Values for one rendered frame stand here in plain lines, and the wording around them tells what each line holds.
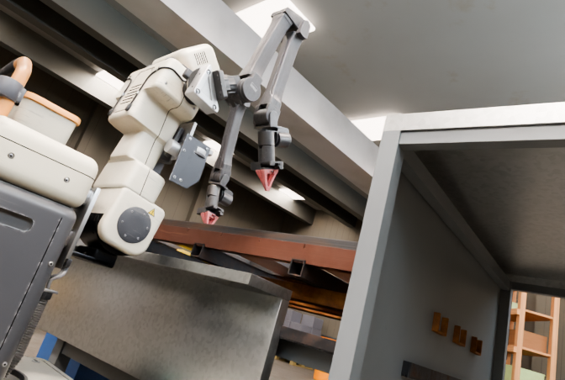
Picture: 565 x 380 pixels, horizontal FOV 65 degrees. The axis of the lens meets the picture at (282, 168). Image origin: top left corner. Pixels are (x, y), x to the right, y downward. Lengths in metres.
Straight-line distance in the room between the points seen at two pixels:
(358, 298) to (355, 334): 0.06
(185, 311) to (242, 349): 0.28
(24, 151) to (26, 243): 0.19
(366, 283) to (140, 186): 0.75
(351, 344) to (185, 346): 0.78
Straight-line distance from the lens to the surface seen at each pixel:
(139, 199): 1.34
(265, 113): 1.49
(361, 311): 0.85
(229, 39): 4.48
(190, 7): 4.29
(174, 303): 1.60
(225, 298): 1.44
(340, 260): 1.29
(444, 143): 0.92
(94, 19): 6.65
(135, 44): 6.83
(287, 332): 1.32
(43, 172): 1.07
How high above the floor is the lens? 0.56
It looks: 20 degrees up
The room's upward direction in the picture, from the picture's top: 17 degrees clockwise
